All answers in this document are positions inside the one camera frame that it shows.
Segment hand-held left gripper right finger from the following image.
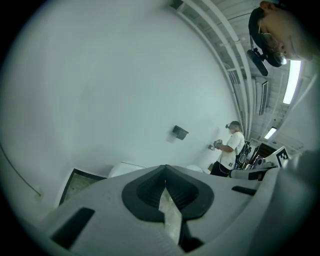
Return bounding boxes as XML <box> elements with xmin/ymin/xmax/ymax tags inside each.
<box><xmin>165</xmin><ymin>164</ymin><xmax>262</xmax><ymax>256</ymax></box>

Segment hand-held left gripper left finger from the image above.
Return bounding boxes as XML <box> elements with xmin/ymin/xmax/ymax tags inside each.
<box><xmin>39</xmin><ymin>164</ymin><xmax>186</xmax><ymax>256</ymax></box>

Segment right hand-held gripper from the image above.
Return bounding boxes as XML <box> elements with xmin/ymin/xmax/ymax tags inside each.
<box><xmin>229</xmin><ymin>146</ymin><xmax>291</xmax><ymax>181</ymax></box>

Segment white tank toilet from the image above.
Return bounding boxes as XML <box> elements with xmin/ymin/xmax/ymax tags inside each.
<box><xmin>186</xmin><ymin>164</ymin><xmax>212</xmax><ymax>175</ymax></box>

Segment white rounded toilet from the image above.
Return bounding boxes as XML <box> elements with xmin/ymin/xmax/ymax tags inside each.
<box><xmin>107</xmin><ymin>161</ymin><xmax>149</xmax><ymax>179</ymax></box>

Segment ceiling light strip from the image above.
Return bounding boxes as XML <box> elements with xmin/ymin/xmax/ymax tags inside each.
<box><xmin>264</xmin><ymin>126</ymin><xmax>278</xmax><ymax>140</ymax></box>
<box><xmin>282</xmin><ymin>59</ymin><xmax>302</xmax><ymax>105</ymax></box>

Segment black skirting strip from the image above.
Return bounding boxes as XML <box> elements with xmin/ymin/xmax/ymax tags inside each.
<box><xmin>58</xmin><ymin>167</ymin><xmax>108</xmax><ymax>207</ymax></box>

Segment white air conditioner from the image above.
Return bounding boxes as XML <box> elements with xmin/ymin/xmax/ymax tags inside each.
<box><xmin>254</xmin><ymin>76</ymin><xmax>273</xmax><ymax>117</ymax></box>

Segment person's glasses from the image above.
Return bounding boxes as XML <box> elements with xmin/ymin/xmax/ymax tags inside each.
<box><xmin>258</xmin><ymin>31</ymin><xmax>288</xmax><ymax>66</ymax></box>

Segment white ceiling pipes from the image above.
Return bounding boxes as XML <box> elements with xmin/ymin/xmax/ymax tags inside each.
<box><xmin>172</xmin><ymin>0</ymin><xmax>255</xmax><ymax>141</ymax></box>

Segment person's head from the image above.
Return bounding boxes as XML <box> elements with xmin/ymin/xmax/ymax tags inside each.
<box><xmin>249</xmin><ymin>0</ymin><xmax>315</xmax><ymax>62</ymax></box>

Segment black wall paper holder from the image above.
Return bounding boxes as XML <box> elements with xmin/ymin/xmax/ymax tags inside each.
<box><xmin>172</xmin><ymin>124</ymin><xmax>190</xmax><ymax>141</ymax></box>

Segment black wall cable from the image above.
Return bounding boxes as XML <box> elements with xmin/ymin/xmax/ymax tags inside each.
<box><xmin>0</xmin><ymin>143</ymin><xmax>42</xmax><ymax>197</ymax></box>

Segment black head-worn camera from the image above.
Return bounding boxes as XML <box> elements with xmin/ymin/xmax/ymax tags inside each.
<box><xmin>246</xmin><ymin>7</ymin><xmax>283</xmax><ymax>77</ymax></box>

